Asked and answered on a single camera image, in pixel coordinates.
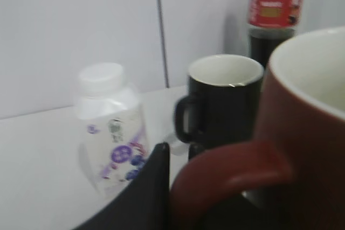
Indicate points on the cola bottle red label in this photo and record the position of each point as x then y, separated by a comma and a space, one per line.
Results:
271, 22

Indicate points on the dark red ceramic mug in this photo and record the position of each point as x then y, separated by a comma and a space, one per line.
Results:
294, 164

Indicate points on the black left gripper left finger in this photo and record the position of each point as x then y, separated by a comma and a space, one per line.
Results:
144, 203

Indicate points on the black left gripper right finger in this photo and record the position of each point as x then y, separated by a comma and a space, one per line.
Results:
195, 150

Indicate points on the glossy black mug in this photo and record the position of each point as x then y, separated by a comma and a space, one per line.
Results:
222, 101

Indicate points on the white blueberry yogurt bottle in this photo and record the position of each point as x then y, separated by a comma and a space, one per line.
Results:
113, 131

